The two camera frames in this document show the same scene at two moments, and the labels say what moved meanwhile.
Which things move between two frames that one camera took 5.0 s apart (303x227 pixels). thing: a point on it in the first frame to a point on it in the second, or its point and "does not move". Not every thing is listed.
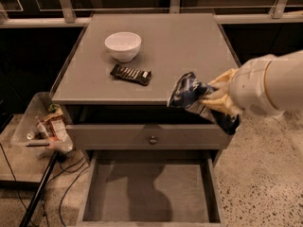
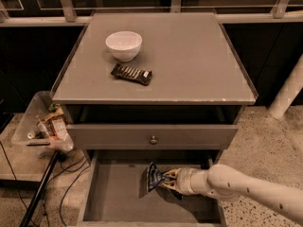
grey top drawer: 150,136 does not move
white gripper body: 249,86 to 184,181
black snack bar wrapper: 140,77 does not move
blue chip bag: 187,93 to 154,178
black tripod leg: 34,200 does not move
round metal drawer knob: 152,140 does not move
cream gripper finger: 222,102 to 171,183
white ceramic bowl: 124,46 does not move
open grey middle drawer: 151,188 does not move
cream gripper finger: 223,80 to 172,173
